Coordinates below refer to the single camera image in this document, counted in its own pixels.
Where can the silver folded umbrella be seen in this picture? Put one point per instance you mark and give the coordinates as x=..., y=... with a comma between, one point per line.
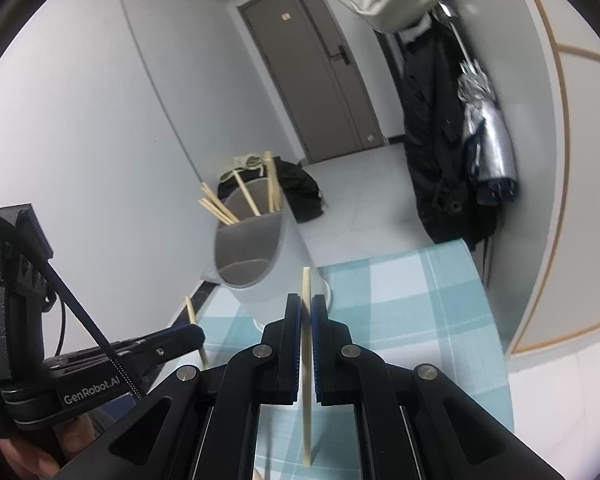
x=490, y=145

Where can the teal checkered tablecloth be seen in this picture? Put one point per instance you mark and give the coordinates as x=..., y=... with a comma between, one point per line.
x=405, y=320

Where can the grey entrance door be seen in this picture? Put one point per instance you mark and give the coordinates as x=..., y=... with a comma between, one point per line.
x=305, y=75

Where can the white utensil holder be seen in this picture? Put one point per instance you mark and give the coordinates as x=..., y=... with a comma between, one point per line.
x=290, y=260

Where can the beige cloth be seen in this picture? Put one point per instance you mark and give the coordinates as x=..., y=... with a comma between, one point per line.
x=245, y=162

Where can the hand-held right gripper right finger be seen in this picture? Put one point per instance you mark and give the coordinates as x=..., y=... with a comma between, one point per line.
x=321, y=345

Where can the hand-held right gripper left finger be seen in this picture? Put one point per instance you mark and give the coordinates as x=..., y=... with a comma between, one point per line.
x=292, y=345

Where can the black bag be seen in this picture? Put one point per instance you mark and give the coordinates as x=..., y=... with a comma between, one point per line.
x=300, y=190

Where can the person's left hand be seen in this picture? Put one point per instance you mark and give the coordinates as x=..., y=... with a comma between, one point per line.
x=30, y=455

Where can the black hanging coat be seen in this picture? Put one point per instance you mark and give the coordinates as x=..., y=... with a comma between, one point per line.
x=435, y=160

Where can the white cabinet with wooden trim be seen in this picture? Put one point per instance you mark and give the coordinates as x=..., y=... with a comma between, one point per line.
x=580, y=210

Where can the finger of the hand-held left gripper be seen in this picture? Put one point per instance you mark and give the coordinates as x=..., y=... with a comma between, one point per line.
x=170, y=351
x=190, y=331

